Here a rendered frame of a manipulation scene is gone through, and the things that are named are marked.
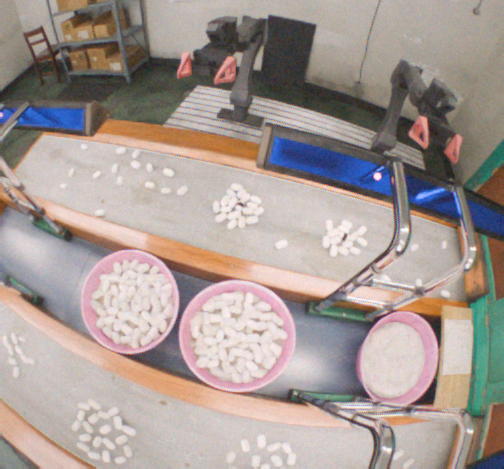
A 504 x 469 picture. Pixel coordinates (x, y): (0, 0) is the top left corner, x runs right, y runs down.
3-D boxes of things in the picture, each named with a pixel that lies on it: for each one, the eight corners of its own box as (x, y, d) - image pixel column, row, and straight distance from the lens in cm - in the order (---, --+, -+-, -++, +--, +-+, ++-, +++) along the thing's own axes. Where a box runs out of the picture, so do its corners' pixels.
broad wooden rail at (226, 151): (69, 141, 149) (56, 114, 140) (430, 224, 128) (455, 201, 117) (56, 157, 144) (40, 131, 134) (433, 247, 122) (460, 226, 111)
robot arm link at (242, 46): (239, 23, 71) (252, 14, 82) (207, 20, 74) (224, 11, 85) (237, 61, 75) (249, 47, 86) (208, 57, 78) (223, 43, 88)
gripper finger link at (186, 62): (195, 66, 62) (212, 51, 69) (168, 63, 65) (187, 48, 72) (197, 90, 65) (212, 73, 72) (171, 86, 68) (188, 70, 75)
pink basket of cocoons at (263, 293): (182, 294, 73) (175, 284, 64) (278, 285, 74) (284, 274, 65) (191, 391, 71) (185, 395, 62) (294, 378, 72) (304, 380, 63)
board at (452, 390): (441, 306, 87) (443, 305, 87) (469, 309, 98) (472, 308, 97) (431, 413, 85) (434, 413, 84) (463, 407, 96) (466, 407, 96)
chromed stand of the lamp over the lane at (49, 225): (59, 186, 112) (4, 97, 91) (94, 196, 99) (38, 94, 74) (35, 227, 108) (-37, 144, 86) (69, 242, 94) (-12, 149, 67)
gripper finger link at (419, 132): (449, 145, 66) (440, 121, 73) (425, 132, 62) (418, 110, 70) (434, 163, 69) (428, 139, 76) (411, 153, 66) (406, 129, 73)
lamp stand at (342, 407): (289, 388, 72) (380, 421, 31) (357, 394, 79) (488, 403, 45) (272, 451, 76) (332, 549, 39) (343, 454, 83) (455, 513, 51)
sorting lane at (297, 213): (44, 138, 137) (42, 135, 136) (453, 232, 113) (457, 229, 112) (7, 188, 128) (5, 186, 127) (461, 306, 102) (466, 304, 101)
